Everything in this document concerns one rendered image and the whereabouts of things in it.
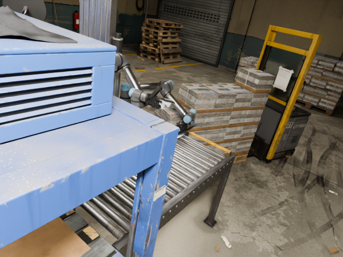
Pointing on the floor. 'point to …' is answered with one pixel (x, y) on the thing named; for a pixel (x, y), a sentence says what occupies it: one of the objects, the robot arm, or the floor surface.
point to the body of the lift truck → (293, 138)
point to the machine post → (151, 194)
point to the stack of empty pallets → (153, 47)
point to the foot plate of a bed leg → (209, 223)
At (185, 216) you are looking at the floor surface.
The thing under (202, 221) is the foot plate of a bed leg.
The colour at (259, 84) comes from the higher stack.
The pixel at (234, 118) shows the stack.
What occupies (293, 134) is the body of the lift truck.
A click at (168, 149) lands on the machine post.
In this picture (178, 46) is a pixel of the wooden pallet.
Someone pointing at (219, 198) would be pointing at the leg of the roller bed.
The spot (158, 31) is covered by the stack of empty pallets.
